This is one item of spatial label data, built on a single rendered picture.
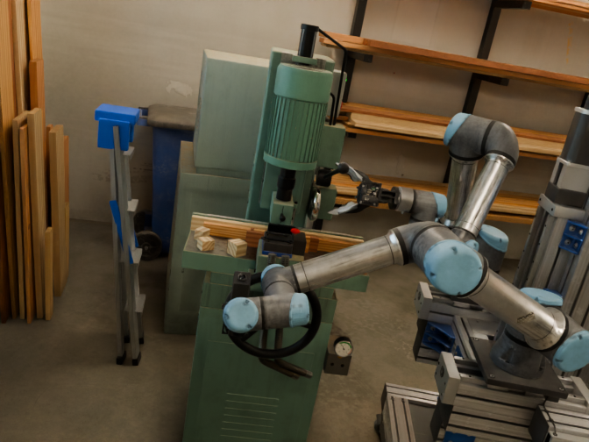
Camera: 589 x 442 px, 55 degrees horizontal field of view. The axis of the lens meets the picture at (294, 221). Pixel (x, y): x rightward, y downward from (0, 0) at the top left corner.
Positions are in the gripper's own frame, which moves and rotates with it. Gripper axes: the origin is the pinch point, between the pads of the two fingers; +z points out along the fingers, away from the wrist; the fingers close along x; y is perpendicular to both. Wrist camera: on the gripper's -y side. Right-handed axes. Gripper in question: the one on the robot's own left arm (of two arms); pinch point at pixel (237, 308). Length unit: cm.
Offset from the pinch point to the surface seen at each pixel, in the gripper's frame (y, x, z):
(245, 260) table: -15.2, 0.7, 18.3
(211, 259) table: -14.3, -10.0, 18.8
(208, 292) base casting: -4.1, -9.7, 24.7
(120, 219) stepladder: -32, -53, 84
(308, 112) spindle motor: -61, 13, 1
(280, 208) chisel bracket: -34.1, 9.4, 20.7
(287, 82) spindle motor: -68, 5, -1
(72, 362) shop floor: 32, -69, 115
